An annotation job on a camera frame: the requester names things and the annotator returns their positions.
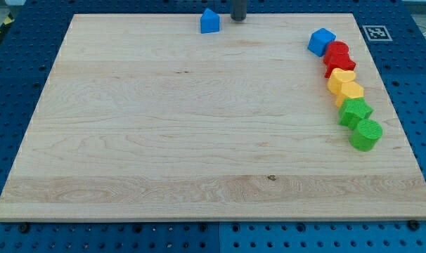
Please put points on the red cylinder block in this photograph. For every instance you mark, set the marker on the red cylinder block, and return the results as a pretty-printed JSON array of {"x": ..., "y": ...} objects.
[{"x": 335, "y": 48}]

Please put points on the blue triangular prism block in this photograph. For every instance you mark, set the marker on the blue triangular prism block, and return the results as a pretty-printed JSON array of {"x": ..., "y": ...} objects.
[{"x": 209, "y": 22}]

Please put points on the light wooden board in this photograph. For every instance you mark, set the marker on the light wooden board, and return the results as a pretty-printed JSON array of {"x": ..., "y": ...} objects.
[{"x": 145, "y": 118}]

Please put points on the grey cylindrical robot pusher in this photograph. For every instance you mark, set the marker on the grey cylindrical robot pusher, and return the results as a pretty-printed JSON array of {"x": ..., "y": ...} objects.
[{"x": 238, "y": 10}]

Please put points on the green star block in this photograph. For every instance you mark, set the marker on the green star block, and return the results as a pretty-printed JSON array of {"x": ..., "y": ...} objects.
[{"x": 352, "y": 111}]

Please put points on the white fiducial marker tag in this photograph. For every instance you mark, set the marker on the white fiducial marker tag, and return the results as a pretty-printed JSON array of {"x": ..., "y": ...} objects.
[{"x": 376, "y": 33}]

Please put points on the yellow heart block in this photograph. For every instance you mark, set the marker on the yellow heart block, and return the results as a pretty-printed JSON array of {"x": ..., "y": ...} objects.
[{"x": 337, "y": 77}]

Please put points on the blue cube block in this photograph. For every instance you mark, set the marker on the blue cube block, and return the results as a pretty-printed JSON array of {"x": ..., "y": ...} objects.
[{"x": 319, "y": 41}]

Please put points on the yellow hexagon block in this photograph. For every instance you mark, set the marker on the yellow hexagon block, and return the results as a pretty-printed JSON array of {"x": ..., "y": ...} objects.
[{"x": 348, "y": 90}]

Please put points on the black bolt front left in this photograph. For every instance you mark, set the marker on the black bolt front left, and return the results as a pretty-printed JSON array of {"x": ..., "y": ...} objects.
[{"x": 24, "y": 227}]

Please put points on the red star block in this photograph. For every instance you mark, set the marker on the red star block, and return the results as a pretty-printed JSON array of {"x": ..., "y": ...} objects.
[{"x": 342, "y": 61}]

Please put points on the black bolt front right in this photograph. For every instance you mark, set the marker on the black bolt front right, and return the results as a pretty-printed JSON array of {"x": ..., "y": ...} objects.
[{"x": 413, "y": 225}]

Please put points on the black bolt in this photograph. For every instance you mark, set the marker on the black bolt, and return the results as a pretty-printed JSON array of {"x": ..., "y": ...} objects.
[
  {"x": 24, "y": 227},
  {"x": 413, "y": 225}
]

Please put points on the green cylinder block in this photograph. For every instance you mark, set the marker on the green cylinder block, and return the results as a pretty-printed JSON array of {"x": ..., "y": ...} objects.
[{"x": 365, "y": 135}]

